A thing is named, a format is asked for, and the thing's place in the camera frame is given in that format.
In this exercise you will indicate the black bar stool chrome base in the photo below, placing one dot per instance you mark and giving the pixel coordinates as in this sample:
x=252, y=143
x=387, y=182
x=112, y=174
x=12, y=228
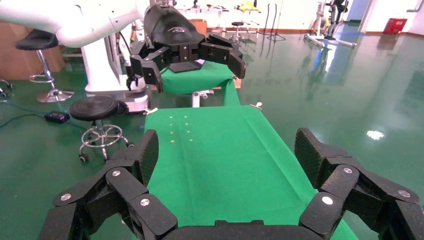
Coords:
x=36, y=39

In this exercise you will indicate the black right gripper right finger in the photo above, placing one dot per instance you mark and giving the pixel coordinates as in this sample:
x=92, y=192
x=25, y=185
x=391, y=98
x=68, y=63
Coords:
x=341, y=182

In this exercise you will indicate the small black stool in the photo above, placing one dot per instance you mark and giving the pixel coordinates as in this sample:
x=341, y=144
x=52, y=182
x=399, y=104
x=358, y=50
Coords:
x=237, y=24

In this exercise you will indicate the brown cardboard box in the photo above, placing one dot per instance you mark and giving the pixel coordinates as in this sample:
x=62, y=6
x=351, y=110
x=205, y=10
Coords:
x=200, y=26

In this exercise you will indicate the black power adapter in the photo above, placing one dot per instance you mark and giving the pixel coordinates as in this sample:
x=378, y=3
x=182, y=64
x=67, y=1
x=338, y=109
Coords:
x=57, y=117

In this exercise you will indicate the yellow cloth object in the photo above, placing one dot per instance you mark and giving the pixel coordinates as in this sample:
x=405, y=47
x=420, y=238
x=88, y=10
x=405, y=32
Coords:
x=248, y=6

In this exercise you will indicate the brown wooden cabinet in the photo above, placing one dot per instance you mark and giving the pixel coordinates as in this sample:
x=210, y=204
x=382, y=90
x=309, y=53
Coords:
x=13, y=63

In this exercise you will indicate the black round stool chrome legs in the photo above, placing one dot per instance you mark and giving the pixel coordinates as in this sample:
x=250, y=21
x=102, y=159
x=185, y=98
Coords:
x=92, y=107

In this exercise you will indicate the white wheeled robot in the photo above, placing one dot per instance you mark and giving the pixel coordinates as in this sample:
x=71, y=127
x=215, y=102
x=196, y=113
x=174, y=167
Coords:
x=99, y=66

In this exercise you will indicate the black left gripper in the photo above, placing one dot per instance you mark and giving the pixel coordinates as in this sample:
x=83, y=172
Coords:
x=172, y=30

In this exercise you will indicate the white tube table leg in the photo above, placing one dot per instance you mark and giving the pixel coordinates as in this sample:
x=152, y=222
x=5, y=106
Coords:
x=196, y=97

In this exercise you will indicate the green table cloth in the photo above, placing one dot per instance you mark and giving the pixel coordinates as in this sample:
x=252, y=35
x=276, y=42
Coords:
x=198, y=81
x=215, y=159

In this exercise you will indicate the red box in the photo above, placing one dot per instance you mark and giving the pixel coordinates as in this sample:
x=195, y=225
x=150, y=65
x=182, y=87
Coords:
x=395, y=26

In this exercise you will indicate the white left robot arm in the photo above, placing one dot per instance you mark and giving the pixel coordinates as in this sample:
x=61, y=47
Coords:
x=82, y=26

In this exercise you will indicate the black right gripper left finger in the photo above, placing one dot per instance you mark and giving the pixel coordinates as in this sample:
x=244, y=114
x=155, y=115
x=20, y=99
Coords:
x=126, y=185

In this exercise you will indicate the white metal floor stand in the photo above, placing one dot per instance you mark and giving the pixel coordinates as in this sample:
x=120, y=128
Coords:
x=319, y=20

